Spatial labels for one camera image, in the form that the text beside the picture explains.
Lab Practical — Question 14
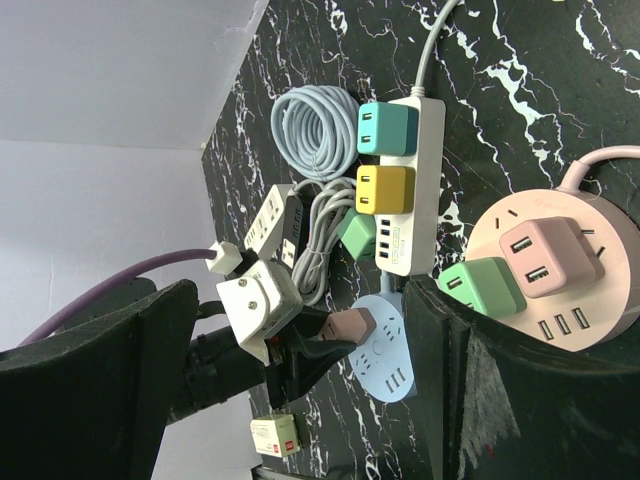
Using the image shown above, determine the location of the blue coiled cable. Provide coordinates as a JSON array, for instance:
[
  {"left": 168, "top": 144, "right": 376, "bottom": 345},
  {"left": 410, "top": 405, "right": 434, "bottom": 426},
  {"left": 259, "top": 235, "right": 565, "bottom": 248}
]
[{"left": 269, "top": 83, "right": 361, "bottom": 181}]

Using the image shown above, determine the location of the yellow cube adapter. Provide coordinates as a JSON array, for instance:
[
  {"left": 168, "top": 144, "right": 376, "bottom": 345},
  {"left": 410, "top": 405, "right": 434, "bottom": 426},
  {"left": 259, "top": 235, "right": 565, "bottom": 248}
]
[{"left": 355, "top": 165, "right": 415, "bottom": 215}]

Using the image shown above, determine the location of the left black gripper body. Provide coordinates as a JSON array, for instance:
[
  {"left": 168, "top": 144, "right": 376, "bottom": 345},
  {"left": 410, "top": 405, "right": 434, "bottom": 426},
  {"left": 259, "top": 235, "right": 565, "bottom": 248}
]
[{"left": 167, "top": 327, "right": 293, "bottom": 425}]

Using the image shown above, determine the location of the black power strip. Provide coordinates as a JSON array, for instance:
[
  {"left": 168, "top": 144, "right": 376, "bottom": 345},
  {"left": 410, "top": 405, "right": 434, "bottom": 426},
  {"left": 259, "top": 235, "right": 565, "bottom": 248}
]
[{"left": 280, "top": 195, "right": 308, "bottom": 270}]

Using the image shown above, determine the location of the pink cube adapter top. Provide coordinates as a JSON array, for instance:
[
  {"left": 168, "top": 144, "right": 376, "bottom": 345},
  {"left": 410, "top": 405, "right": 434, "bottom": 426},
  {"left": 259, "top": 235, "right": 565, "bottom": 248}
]
[{"left": 317, "top": 308, "right": 376, "bottom": 346}]

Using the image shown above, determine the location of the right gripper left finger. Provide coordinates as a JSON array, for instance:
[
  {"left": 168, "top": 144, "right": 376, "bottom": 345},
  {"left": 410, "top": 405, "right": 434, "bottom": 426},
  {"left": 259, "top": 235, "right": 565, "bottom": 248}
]
[{"left": 1, "top": 280, "right": 199, "bottom": 479}]

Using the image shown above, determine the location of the teal cube adapter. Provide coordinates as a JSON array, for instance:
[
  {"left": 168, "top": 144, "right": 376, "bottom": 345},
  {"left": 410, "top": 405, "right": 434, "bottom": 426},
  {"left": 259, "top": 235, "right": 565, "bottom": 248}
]
[{"left": 357, "top": 102, "right": 419, "bottom": 157}]

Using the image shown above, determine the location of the white long power strip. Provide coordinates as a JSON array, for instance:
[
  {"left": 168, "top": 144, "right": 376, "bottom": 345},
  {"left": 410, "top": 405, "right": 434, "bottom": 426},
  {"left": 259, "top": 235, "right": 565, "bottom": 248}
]
[{"left": 244, "top": 184, "right": 294, "bottom": 260}]

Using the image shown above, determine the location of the white slanted power strip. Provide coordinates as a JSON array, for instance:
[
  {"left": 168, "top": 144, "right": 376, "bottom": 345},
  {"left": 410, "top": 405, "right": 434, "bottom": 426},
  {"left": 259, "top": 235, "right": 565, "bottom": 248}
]
[{"left": 375, "top": 1, "right": 458, "bottom": 276}]

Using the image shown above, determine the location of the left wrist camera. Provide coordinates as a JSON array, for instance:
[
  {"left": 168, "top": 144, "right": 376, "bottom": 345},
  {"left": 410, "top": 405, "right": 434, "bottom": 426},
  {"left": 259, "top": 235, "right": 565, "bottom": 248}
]
[{"left": 216, "top": 259, "right": 303, "bottom": 365}]

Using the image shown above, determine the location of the small white red box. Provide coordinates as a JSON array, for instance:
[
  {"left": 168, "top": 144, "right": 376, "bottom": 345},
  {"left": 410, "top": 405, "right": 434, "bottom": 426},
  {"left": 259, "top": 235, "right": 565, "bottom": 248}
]
[{"left": 250, "top": 414, "right": 301, "bottom": 458}]

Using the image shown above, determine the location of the pink small adapter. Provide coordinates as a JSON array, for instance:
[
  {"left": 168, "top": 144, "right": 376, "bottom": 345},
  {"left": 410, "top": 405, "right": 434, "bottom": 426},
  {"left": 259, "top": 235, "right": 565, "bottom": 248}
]
[{"left": 499, "top": 216, "right": 603, "bottom": 299}]

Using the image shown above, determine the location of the green cube adapter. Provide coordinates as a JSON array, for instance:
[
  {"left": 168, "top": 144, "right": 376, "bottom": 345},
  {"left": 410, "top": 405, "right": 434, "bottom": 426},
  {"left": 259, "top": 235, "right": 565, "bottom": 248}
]
[
  {"left": 438, "top": 257, "right": 527, "bottom": 319},
  {"left": 338, "top": 208, "right": 376, "bottom": 261}
]

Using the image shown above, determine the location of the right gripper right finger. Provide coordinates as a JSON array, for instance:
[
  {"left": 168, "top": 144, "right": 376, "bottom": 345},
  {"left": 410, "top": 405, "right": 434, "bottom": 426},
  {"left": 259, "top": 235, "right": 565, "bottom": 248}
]
[{"left": 402, "top": 279, "right": 639, "bottom": 479}]

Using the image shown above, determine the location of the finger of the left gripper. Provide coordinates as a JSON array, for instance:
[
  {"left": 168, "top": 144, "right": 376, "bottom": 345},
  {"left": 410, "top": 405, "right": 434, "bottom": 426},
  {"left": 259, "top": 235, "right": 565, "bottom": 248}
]
[{"left": 267, "top": 307, "right": 356, "bottom": 408}]

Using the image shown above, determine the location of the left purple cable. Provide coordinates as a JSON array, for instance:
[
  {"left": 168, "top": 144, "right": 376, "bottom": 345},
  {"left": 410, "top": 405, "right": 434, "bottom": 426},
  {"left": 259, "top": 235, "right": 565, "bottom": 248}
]
[{"left": 17, "top": 248, "right": 219, "bottom": 349}]

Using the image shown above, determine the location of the blue round power strip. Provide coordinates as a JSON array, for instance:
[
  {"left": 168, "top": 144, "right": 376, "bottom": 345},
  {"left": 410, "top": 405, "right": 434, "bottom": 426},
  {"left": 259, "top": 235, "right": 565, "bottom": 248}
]
[{"left": 348, "top": 271, "right": 416, "bottom": 403}]

